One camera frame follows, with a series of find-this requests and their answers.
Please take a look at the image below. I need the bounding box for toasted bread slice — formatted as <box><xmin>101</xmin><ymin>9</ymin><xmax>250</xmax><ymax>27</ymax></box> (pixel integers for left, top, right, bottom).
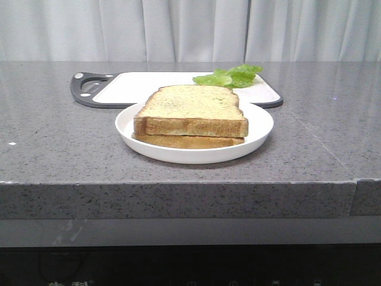
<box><xmin>132</xmin><ymin>133</ymin><xmax>245</xmax><ymax>149</ymax></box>
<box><xmin>134</xmin><ymin>85</ymin><xmax>249</xmax><ymax>138</ymax></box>

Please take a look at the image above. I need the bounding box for green lettuce leaf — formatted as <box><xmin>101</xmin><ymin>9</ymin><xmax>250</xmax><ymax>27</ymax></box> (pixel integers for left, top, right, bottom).
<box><xmin>193</xmin><ymin>64</ymin><xmax>263</xmax><ymax>89</ymax></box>

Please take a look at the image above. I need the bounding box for white round plate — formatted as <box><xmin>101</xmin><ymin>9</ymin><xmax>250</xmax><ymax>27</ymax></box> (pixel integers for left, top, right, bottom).
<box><xmin>115</xmin><ymin>102</ymin><xmax>274</xmax><ymax>164</ymax></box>

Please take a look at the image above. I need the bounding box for white cutting board dark rim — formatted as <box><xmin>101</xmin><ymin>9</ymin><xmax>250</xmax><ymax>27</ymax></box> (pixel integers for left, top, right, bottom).
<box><xmin>70</xmin><ymin>71</ymin><xmax>283</xmax><ymax>108</ymax></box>

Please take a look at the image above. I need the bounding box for black appliance panel below counter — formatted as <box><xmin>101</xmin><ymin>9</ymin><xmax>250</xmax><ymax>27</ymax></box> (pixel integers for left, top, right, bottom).
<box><xmin>1</xmin><ymin>244</ymin><xmax>380</xmax><ymax>285</ymax></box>

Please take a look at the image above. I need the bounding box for white curtain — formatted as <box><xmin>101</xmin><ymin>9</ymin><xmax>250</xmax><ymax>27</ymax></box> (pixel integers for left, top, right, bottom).
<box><xmin>1</xmin><ymin>1</ymin><xmax>380</xmax><ymax>62</ymax></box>

